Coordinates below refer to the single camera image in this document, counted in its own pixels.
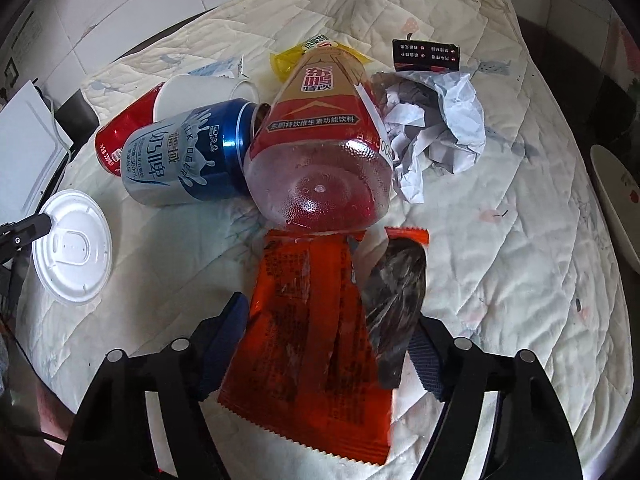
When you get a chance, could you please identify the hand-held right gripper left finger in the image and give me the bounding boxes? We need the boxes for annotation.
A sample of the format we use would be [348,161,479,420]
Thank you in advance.
[60,292,250,480]

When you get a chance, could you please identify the small white and blue carton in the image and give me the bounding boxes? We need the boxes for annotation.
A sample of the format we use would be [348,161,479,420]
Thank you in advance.
[187,56,244,81]

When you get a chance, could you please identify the small black box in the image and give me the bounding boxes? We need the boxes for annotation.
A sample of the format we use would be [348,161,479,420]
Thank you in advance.
[391,38,461,73]

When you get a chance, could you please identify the white plastic lid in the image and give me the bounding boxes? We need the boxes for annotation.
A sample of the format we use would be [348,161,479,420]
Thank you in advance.
[32,189,113,306]

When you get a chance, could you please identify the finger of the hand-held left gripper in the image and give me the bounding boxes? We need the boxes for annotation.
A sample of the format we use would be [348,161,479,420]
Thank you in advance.
[0,215,53,266]

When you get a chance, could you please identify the orange wrapper with clear window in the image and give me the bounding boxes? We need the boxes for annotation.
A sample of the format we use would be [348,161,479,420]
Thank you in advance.
[360,227,431,388]

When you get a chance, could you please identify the white bowl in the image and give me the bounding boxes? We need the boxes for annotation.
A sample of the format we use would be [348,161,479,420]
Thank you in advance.
[590,144,640,261]

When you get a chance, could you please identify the red drink can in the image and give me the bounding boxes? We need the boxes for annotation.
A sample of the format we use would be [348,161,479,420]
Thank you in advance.
[95,82,166,176]

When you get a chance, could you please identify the blue and white drink can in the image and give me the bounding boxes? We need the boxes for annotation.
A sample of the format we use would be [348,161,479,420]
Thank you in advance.
[121,100,258,207]

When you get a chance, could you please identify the white paper cup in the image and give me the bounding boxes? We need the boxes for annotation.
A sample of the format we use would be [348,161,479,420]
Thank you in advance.
[152,74,260,123]

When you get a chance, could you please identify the crumpled white paper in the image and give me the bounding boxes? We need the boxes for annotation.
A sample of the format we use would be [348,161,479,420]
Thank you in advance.
[372,71,487,204]

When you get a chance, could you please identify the white quilted blanket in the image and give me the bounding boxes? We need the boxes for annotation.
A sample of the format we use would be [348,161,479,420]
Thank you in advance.
[15,0,633,480]

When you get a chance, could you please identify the yellow snack wrapper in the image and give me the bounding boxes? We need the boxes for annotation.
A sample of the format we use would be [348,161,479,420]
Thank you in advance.
[270,35,373,83]

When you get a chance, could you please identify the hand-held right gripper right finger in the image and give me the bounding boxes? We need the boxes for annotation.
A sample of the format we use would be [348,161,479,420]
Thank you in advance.
[400,312,583,480]

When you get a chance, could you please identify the plastic bottle with red label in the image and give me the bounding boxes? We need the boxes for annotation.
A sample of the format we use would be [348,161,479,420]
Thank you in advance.
[243,50,396,236]

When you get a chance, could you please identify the orange snack wrapper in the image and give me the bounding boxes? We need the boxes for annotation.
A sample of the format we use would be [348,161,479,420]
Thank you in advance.
[217,227,393,466]

